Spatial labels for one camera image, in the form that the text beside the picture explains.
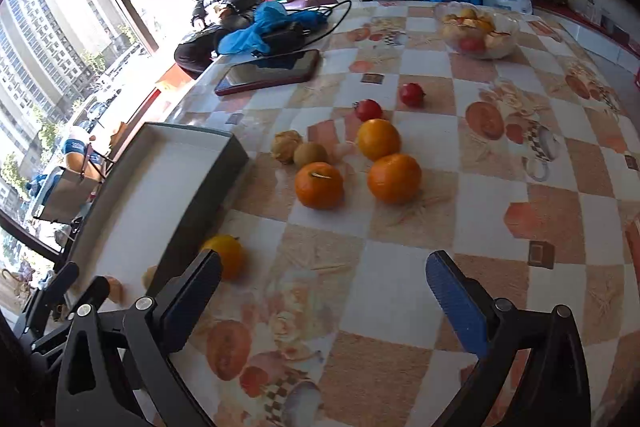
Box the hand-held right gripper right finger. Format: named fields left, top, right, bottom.
left=425, top=249, right=593, bottom=427

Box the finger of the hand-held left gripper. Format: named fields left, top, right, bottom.
left=30, top=282, right=111, bottom=353
left=20, top=262, right=81, bottom=334

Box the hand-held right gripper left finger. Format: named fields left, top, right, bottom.
left=55, top=249, right=223, bottom=427

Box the dry husked physalis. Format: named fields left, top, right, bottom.
left=102, top=276, right=125, bottom=305
left=271, top=130, right=304, bottom=164

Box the orange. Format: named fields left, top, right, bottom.
left=201, top=235, right=246, bottom=282
left=294, top=162, right=345, bottom=210
left=356, top=119, right=402, bottom=162
left=367, top=153, right=422, bottom=205

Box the grey cardboard box lid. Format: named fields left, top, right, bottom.
left=62, top=122, right=250, bottom=323

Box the brown kiwi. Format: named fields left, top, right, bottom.
left=293, top=142, right=329, bottom=168

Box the checkered printed tablecloth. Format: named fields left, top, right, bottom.
left=95, top=0, right=640, bottom=427

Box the small red tomato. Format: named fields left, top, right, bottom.
left=354, top=99, right=384, bottom=122
left=398, top=83, right=427, bottom=108

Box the phone with red case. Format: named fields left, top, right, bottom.
left=214, top=49, right=321, bottom=96

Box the large window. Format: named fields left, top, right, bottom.
left=0, top=0, right=201, bottom=253

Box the clear glass bowl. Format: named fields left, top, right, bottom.
left=434, top=2, right=521, bottom=60

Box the blue plastic bag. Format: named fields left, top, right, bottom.
left=216, top=2, right=331, bottom=56

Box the black power adapter with cable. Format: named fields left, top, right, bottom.
left=250, top=0, right=353, bottom=58

